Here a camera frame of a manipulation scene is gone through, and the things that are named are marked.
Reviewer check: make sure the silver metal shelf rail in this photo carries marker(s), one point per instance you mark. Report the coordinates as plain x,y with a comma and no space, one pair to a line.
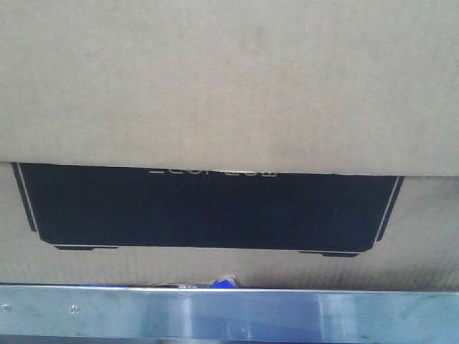
297,316

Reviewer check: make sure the brown cardboard box black print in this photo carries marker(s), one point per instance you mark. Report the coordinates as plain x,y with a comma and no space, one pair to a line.
348,87

